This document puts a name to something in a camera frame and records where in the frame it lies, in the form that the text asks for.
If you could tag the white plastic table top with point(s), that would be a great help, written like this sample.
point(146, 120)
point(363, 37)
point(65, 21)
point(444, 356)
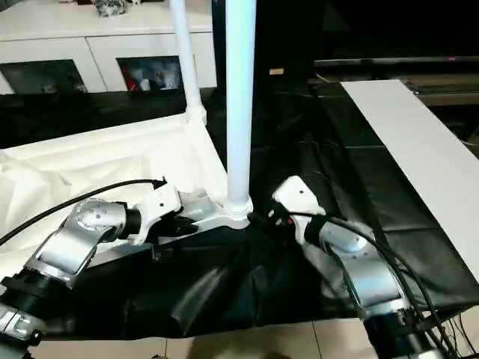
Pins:
point(93, 164)

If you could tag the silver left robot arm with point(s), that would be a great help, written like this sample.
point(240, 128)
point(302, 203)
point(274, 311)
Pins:
point(93, 217)

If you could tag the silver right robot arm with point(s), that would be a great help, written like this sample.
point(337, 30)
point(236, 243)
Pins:
point(370, 276)

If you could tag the black work mat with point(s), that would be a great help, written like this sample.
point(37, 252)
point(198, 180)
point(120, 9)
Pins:
point(355, 168)

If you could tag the small yellow-brown block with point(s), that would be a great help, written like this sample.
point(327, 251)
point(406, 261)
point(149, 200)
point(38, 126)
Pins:
point(276, 71)

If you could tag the white flat board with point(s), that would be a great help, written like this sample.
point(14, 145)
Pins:
point(411, 142)

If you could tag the white cabinet with glass doors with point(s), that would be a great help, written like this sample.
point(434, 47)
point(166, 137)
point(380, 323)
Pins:
point(101, 63)

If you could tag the small grey object on cabinet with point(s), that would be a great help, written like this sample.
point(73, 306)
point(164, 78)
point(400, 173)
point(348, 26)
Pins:
point(112, 8)

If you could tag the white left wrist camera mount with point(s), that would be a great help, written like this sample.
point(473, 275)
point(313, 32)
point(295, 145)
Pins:
point(161, 202)

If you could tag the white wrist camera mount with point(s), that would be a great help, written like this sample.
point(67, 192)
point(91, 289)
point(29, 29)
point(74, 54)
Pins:
point(161, 202)
point(299, 194)

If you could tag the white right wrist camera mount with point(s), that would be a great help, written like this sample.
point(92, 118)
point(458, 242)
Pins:
point(299, 194)

